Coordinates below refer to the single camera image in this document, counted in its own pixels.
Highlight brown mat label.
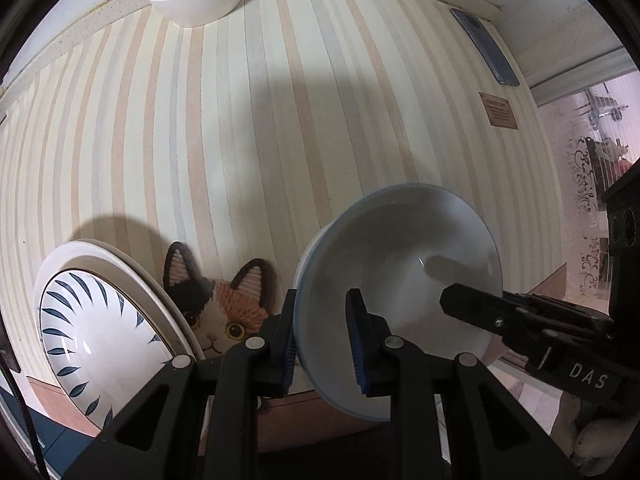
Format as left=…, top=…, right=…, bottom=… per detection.
left=478, top=91, right=519, bottom=131

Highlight blue striped white plate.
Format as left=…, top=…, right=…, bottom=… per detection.
left=39, top=267, right=196, bottom=426

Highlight person's right hand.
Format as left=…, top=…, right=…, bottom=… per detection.
left=570, top=390, right=640, bottom=477

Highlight striped cat print mat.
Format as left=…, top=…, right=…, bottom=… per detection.
left=0, top=0, right=571, bottom=441

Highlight patterned glass sliding door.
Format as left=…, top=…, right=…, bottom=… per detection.
left=530, top=72, right=640, bottom=311

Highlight black cable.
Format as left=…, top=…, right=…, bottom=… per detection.
left=0, top=350, right=51, bottom=480

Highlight dark blue smartphone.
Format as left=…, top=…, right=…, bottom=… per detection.
left=449, top=7, right=521, bottom=87

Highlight white floral plate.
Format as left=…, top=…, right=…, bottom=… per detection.
left=36, top=246, right=198, bottom=361
left=32, top=239, right=206, bottom=361

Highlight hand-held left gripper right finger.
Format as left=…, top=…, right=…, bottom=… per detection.
left=345, top=288, right=556, bottom=480

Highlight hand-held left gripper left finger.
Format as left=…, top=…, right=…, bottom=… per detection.
left=62, top=287, right=301, bottom=480

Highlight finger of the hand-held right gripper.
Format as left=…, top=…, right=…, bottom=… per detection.
left=439, top=283, right=522, bottom=334

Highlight white bowl with blue dots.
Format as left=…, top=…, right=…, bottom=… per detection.
left=291, top=183, right=503, bottom=422

